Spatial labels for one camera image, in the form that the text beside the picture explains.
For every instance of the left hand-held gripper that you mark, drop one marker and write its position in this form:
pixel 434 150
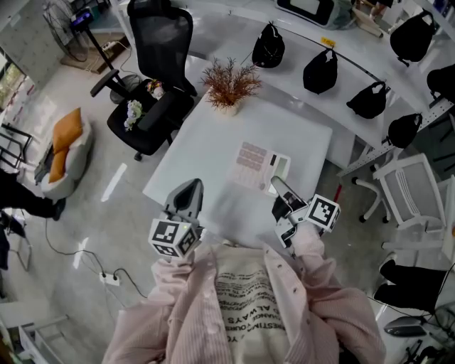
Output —
pixel 174 236

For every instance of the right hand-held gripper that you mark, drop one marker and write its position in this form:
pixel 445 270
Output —
pixel 321 213

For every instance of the pink and white calculator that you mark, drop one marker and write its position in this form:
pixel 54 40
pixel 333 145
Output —
pixel 256 165

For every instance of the person's left forearm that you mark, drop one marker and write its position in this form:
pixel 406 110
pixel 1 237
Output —
pixel 181 273

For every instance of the person's right forearm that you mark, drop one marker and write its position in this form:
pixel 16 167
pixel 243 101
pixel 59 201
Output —
pixel 313 249

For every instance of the white perforated shelf rack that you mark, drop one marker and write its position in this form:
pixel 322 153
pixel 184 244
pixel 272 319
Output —
pixel 377 153

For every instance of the white flower bunch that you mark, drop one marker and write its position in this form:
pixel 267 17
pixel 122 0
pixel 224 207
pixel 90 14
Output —
pixel 133 113

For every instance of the white power strip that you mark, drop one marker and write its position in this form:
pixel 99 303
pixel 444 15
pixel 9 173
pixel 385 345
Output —
pixel 109 279

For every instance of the dried orange plant in pot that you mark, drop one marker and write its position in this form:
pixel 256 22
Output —
pixel 229 85

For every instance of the pink flowers in small pot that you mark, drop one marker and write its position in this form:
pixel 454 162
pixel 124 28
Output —
pixel 155 88

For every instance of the black hanging bag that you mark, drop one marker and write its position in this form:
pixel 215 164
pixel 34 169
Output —
pixel 442 81
pixel 403 131
pixel 320 73
pixel 368 101

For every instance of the person's torso in pink shirt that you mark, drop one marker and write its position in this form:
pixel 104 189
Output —
pixel 249 313

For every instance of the small orange cushion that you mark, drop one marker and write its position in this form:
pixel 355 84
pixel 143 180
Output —
pixel 58 165

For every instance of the white mesh chair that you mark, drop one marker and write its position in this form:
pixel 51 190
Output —
pixel 416 192

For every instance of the large orange cushion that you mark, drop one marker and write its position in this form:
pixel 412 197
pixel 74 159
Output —
pixel 67 131

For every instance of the black mesh office chair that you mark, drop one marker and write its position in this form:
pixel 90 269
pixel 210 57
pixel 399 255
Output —
pixel 161 53

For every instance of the yellow label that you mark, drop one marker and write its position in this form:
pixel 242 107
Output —
pixel 327 41

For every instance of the black stand with device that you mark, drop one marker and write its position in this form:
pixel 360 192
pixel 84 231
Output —
pixel 101 57

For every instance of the wooden platform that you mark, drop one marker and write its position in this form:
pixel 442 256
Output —
pixel 89 58

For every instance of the grey handheld appliance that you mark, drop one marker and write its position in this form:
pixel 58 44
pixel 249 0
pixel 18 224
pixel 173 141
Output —
pixel 405 326

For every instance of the large black backpack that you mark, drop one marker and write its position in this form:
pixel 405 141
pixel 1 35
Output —
pixel 412 37

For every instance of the metal floor fan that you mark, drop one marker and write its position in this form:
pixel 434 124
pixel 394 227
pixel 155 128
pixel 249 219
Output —
pixel 62 28

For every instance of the white machine with dark frame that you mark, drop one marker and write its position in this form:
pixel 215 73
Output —
pixel 305 9

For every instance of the black metal frame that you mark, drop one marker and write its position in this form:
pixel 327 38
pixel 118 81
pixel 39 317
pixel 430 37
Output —
pixel 16 142

